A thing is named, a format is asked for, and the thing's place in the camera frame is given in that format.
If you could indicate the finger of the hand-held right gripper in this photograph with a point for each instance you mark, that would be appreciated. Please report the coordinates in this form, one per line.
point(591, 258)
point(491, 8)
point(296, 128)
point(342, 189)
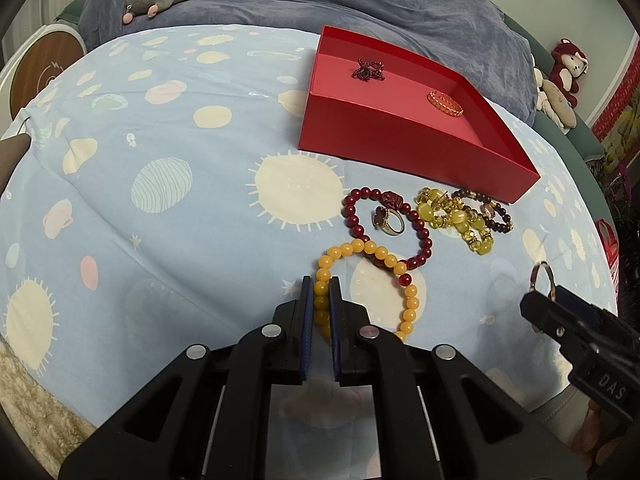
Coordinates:
point(577, 305)
point(555, 322)

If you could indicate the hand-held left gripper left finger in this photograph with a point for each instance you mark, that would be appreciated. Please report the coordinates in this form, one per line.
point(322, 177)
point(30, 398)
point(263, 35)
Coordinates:
point(306, 332)

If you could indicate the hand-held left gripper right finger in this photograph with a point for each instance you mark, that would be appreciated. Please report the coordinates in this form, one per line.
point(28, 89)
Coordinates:
point(336, 335)

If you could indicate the red cardboard box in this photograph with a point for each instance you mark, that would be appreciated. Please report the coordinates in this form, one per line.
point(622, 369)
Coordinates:
point(400, 150)

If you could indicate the red tote bag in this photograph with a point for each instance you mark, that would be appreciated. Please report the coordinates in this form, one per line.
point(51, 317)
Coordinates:
point(609, 255)

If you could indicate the flowering plant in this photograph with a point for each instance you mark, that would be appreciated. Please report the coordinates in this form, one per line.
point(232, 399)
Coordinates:
point(612, 185)

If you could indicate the light blue planet-print sheet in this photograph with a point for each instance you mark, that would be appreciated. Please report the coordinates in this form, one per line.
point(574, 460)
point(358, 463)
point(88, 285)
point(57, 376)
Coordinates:
point(175, 240)

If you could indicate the round cookie plush pillow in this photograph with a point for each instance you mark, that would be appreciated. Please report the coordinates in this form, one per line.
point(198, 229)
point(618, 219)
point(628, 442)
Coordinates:
point(557, 105)

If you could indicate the white plush toy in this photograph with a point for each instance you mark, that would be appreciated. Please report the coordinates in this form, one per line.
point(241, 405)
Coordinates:
point(539, 82)

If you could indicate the red monkey plush toy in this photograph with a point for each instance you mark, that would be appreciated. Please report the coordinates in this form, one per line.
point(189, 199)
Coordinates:
point(565, 55)

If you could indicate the dark garnet bead strand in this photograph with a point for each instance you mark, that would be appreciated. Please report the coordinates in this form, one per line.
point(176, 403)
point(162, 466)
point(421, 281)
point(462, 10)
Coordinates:
point(367, 71)

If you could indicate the beige shaggy rug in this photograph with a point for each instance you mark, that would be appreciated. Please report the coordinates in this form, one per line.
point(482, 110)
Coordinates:
point(35, 400)

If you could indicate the blue velvet blanket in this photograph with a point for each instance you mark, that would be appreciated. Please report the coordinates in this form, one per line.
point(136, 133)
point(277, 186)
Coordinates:
point(400, 5)

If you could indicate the brown flat object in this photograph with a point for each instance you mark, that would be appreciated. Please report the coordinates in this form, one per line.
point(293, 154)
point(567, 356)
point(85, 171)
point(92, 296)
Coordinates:
point(12, 157)

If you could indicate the round wood-faced white appliance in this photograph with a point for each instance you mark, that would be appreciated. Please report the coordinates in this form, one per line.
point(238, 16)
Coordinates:
point(45, 65)

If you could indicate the red yellow wall poster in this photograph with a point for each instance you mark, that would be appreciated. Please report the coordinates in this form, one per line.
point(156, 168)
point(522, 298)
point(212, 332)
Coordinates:
point(617, 115)

